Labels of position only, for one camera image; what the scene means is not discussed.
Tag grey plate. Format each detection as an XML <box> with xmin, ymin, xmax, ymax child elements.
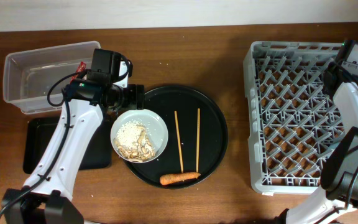
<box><xmin>110</xmin><ymin>109</ymin><xmax>168</xmax><ymax>163</ymax></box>

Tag red snack wrapper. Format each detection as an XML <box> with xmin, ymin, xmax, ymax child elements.
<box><xmin>70</xmin><ymin>62</ymin><xmax>86</xmax><ymax>82</ymax></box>

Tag wooden chopstick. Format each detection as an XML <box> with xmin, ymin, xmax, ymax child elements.
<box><xmin>174</xmin><ymin>111</ymin><xmax>184</xmax><ymax>173</ymax></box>
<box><xmin>196</xmin><ymin>108</ymin><xmax>201</xmax><ymax>172</ymax></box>

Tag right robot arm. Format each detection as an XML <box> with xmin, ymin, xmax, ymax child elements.
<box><xmin>273</xmin><ymin>68</ymin><xmax>358</xmax><ymax>223</ymax></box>

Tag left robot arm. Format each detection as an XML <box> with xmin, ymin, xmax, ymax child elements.
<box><xmin>0</xmin><ymin>79</ymin><xmax>145</xmax><ymax>223</ymax></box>

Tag grey dishwasher rack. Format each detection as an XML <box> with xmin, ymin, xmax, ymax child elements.
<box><xmin>243</xmin><ymin>41</ymin><xmax>358</xmax><ymax>195</ymax></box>

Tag food scraps on plate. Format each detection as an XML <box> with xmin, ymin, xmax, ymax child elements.
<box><xmin>112</xmin><ymin>120</ymin><xmax>156</xmax><ymax>163</ymax></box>

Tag black rectangular tray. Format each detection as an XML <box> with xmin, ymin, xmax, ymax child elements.
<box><xmin>22</xmin><ymin>116</ymin><xmax>112</xmax><ymax>174</ymax></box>

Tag clear plastic bin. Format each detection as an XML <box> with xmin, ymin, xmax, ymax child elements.
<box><xmin>2</xmin><ymin>41</ymin><xmax>101</xmax><ymax>114</ymax></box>

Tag round black tray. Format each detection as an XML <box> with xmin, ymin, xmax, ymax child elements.
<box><xmin>125</xmin><ymin>85</ymin><xmax>228</xmax><ymax>189</ymax></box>

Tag orange carrot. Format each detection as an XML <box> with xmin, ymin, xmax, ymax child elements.
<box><xmin>160</xmin><ymin>172</ymin><xmax>201</xmax><ymax>185</ymax></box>

